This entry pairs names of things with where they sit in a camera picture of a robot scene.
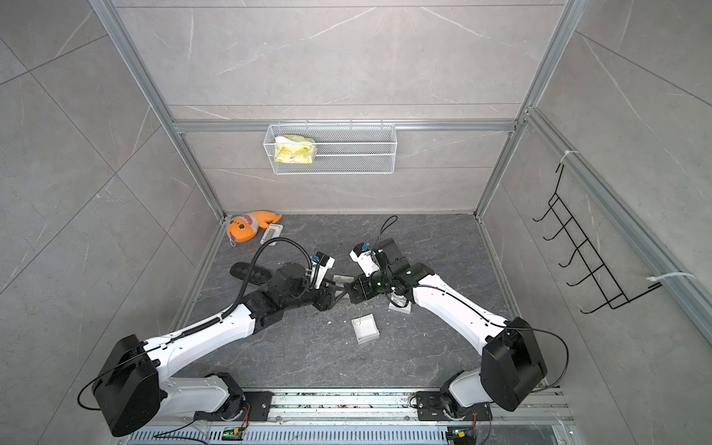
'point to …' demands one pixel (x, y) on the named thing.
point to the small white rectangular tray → (273, 231)
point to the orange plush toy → (245, 226)
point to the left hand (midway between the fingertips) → (343, 283)
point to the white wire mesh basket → (332, 147)
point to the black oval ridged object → (259, 274)
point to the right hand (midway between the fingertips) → (355, 286)
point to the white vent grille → (290, 436)
